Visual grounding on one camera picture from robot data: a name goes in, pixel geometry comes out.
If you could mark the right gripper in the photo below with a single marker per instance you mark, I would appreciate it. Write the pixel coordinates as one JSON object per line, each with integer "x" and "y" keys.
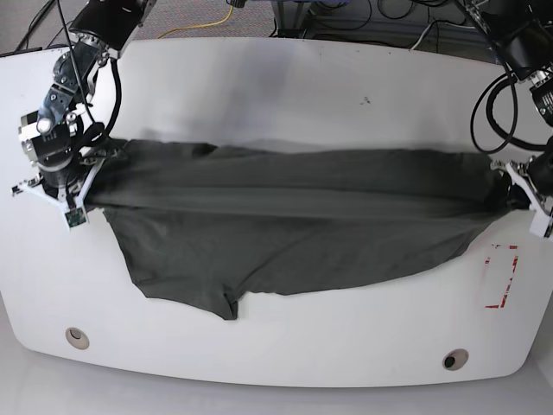
{"x": 65, "y": 201}

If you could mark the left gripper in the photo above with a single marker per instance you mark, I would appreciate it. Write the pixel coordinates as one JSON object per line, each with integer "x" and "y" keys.
{"x": 541, "y": 224}

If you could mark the dark grey t-shirt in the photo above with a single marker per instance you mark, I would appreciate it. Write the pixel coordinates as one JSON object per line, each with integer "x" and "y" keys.
{"x": 204, "y": 225}

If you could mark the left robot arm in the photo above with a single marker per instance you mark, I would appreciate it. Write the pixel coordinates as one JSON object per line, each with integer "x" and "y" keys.
{"x": 520, "y": 35}

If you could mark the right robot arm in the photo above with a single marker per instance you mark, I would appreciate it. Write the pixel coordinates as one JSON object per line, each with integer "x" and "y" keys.
{"x": 67, "y": 152}

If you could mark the red tape rectangle marking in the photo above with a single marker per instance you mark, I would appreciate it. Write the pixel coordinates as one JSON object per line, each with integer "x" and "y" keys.
{"x": 497, "y": 275}

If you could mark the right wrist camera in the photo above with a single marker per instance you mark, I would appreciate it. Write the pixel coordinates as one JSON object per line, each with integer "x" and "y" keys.
{"x": 76, "y": 217}

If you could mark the left table cable grommet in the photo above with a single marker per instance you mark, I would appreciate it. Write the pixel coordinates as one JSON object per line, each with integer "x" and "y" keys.
{"x": 77, "y": 338}

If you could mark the table cable grommet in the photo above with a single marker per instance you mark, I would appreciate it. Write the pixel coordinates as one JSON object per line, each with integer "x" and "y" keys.
{"x": 77, "y": 338}
{"x": 456, "y": 359}

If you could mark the right table cable grommet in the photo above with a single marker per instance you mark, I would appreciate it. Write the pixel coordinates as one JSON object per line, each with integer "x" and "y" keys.
{"x": 456, "y": 359}

